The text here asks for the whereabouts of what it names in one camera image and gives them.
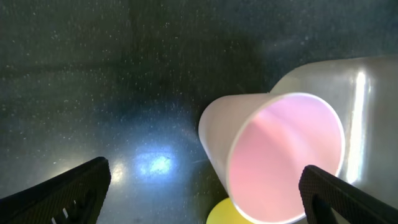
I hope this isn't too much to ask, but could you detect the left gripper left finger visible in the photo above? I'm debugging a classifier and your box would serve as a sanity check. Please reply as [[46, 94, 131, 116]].
[[0, 156, 112, 224]]

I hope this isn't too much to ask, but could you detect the yellow cup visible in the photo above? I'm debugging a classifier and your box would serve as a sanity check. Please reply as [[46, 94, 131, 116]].
[[205, 197, 252, 224]]

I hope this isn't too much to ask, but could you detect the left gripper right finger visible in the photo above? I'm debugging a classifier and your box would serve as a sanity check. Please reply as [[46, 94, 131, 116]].
[[298, 164, 398, 224]]

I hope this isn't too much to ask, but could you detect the steel sink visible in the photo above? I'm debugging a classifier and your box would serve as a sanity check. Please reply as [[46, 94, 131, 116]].
[[269, 54, 398, 210]]

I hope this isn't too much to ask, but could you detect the pink cup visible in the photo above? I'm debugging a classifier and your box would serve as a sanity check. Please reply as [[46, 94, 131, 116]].
[[198, 92, 346, 224]]

